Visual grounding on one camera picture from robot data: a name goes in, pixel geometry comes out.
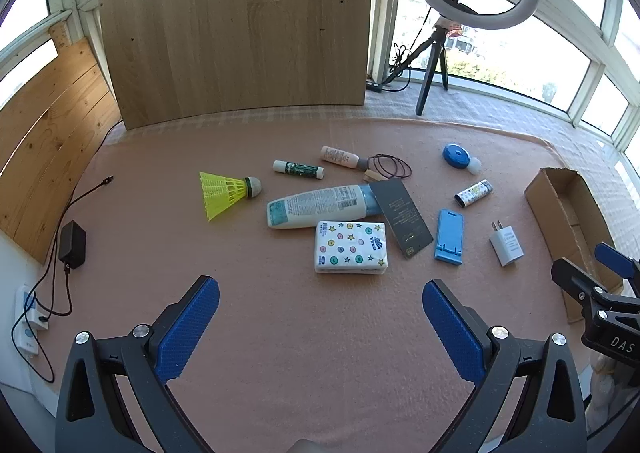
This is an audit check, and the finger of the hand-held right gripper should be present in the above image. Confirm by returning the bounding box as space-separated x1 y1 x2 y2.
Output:
551 258 608 306
595 242 640 284

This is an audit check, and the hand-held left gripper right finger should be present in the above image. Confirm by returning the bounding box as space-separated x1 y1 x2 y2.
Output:
422 279 587 453

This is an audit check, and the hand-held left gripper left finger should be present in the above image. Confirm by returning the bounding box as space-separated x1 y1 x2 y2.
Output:
55 275 221 453

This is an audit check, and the white charger plug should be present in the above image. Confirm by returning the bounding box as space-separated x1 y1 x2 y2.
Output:
488 220 525 268

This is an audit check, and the cardboard box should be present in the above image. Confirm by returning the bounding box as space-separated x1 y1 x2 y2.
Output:
523 167 632 324

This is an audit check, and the blue phone stand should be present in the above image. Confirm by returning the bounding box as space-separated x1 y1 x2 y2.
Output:
433 208 465 265

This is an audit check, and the dark grey card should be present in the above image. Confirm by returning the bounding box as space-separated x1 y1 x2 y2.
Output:
372 177 434 260

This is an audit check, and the patterned tissue pack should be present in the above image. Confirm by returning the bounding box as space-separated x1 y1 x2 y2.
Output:
314 221 389 275

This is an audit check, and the patterned small tube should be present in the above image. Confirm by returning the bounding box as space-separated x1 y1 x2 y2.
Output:
453 179 494 208

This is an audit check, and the yellow shuttlecock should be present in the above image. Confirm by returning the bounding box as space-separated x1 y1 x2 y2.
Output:
199 171 264 222

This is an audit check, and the dark elastic hair tie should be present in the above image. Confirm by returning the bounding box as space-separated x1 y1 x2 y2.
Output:
369 154 402 179
381 156 414 179

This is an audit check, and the white lotion bottle blue cap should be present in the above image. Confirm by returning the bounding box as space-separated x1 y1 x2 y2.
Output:
266 184 382 230

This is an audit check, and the green and white lip balm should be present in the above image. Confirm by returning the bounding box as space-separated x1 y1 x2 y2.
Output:
273 160 325 180

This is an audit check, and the small pink white bottle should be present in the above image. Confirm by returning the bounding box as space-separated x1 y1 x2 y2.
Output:
320 145 369 172

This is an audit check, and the person's right hand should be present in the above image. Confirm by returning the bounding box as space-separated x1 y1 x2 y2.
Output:
587 358 632 434

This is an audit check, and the white power strip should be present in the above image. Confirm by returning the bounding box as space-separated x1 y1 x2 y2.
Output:
12 284 51 357

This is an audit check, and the blue round container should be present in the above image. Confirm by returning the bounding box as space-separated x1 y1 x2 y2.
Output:
442 143 471 169

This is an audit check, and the pine wood panel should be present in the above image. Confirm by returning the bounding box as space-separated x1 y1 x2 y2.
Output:
0 25 123 264

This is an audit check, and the black tripod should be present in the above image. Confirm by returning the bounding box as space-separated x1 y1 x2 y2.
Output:
382 25 451 116

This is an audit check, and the light wooden board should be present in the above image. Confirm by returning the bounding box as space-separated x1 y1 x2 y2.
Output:
98 0 376 131

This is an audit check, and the black adapter cable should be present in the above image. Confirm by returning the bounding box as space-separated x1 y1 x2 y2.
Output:
37 260 74 322

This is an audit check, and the black power adapter with cable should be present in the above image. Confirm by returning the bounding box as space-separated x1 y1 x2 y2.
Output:
27 176 114 314

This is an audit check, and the black ring light cable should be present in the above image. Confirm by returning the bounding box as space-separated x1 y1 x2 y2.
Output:
389 0 463 94

